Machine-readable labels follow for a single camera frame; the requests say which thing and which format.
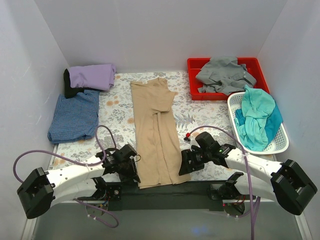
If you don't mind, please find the tan t shirt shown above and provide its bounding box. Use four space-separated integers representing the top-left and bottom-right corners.
130 77 191 189

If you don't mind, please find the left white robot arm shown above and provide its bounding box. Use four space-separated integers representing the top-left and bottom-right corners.
17 144 140 219

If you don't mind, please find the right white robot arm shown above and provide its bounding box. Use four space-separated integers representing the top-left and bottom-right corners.
179 131 318 216

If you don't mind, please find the floral table cloth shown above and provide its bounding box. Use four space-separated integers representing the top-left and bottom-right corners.
48 71 281 183

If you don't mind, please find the black base bar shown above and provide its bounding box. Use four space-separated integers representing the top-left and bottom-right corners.
76 180 258 212

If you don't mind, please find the teal shirt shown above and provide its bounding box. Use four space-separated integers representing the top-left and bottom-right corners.
234 85 283 152

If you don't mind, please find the folded blue checked shirt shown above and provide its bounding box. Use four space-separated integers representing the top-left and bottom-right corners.
47 90 100 144

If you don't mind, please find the white plastic basket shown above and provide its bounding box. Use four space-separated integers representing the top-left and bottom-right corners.
227 92 289 155

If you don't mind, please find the grey shirt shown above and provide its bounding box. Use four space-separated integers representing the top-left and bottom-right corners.
196 57 257 96

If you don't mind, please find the folded black garment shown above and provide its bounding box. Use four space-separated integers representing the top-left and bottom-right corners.
63 69 84 99

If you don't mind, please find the folded purple shirt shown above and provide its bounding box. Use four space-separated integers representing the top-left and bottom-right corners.
68 64 116 91

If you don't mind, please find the red plastic bin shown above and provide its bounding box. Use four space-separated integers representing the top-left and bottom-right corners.
187 57 270 101

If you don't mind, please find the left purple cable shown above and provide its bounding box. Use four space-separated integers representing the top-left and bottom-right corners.
12 125 120 229

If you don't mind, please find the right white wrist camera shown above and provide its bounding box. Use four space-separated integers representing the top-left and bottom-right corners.
183 132 198 146

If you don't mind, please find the aluminium rail frame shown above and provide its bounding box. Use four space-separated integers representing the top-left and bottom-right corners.
21 201 93 240

